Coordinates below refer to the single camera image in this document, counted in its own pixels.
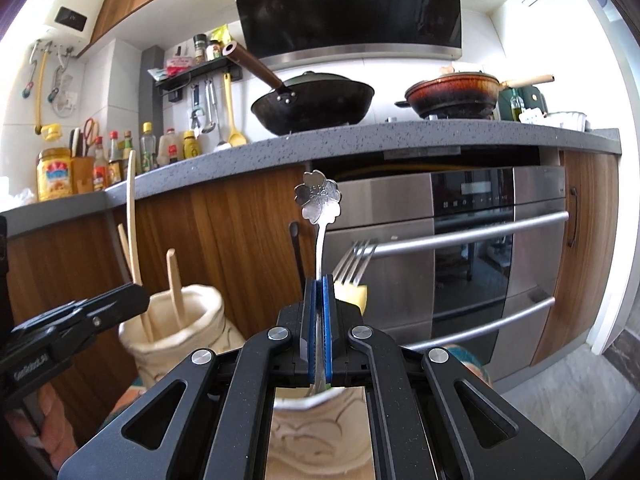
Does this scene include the yellow cat-handled cutlery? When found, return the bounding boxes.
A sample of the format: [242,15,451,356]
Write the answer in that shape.
[331,239,379,310]

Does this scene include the large yellow jar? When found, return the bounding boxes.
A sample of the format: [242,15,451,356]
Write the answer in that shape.
[35,146,74,203]

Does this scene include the dark green kettle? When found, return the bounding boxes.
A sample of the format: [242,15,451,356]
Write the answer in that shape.
[499,86,547,122]

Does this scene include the black wok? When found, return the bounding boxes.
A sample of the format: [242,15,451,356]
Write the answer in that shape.
[222,41,377,137]

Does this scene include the yellow spatula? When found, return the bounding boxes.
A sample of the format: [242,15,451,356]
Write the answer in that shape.
[222,73,248,147]

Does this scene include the small red-capped sauce bottle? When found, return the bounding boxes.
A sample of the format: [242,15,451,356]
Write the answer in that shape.
[93,136,109,192]

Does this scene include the yellow hose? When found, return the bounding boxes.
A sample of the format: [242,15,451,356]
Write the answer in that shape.
[33,41,52,136]

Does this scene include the grey speckled countertop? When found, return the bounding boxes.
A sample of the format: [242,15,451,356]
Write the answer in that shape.
[0,120,624,239]

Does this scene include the black spice rack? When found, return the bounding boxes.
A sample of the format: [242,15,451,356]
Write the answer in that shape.
[153,56,245,104]

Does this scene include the dark soy sauce bottle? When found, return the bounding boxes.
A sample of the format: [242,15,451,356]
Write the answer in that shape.
[107,130,124,185]

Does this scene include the wooden knife block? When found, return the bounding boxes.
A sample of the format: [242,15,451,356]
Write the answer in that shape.
[69,129,97,194]

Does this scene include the white water heater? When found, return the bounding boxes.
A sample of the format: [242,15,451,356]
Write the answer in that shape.
[41,0,119,47]

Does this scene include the person's left hand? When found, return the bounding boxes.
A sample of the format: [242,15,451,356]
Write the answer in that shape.
[9,388,77,462]

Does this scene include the brown frying pan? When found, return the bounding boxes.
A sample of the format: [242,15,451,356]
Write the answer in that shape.
[394,71,556,121]

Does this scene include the clear yellow-capped bottle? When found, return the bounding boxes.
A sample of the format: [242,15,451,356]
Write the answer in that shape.
[139,121,158,174]

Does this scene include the silver flower spoon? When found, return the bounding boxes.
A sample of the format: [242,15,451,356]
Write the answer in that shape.
[293,170,342,392]

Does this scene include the red-handled scissors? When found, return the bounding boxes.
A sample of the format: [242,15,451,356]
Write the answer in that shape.
[81,118,99,157]

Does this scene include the stainless steel oven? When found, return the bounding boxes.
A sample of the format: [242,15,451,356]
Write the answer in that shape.
[306,162,572,382]

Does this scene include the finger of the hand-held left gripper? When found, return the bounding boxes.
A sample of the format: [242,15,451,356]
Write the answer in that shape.
[64,283,152,332]

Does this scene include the black range hood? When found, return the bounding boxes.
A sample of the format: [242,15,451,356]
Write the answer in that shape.
[224,0,464,59]

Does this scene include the red-labelled pale bottle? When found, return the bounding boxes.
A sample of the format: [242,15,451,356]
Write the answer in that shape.
[157,128,182,167]

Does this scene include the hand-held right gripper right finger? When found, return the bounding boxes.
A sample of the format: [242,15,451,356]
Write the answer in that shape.
[321,275,585,480]

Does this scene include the white ceramic cutlery holder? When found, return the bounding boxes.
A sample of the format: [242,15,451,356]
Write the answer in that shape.
[118,283,382,480]

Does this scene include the hanging metal kitchen tool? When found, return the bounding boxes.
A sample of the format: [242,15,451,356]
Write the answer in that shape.
[188,85,207,137]

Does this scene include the metal ladle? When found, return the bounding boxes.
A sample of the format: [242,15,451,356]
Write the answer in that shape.
[204,77,232,152]

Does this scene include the wooden chopstick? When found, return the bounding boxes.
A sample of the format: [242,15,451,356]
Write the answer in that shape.
[166,248,184,330]
[127,151,155,343]
[117,224,141,283]

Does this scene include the white dish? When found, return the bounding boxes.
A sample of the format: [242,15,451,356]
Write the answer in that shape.
[519,109,589,132]

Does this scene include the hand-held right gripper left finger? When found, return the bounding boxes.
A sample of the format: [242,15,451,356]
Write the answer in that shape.
[57,275,321,480]

